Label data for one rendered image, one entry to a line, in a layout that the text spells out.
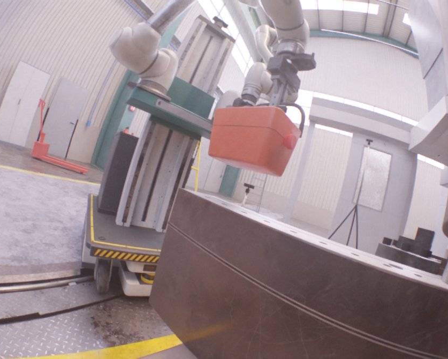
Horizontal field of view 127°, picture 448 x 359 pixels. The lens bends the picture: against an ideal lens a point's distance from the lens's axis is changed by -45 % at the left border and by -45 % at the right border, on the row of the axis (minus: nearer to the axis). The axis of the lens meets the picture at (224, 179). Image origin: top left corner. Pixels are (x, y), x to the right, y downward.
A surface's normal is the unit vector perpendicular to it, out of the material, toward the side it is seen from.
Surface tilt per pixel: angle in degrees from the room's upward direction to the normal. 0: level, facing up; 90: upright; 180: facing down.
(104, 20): 90
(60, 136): 90
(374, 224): 90
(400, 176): 90
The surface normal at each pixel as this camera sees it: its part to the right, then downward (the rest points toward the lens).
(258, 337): -0.65, -0.22
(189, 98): 0.59, 0.17
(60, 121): 0.87, 0.27
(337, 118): -0.39, -0.15
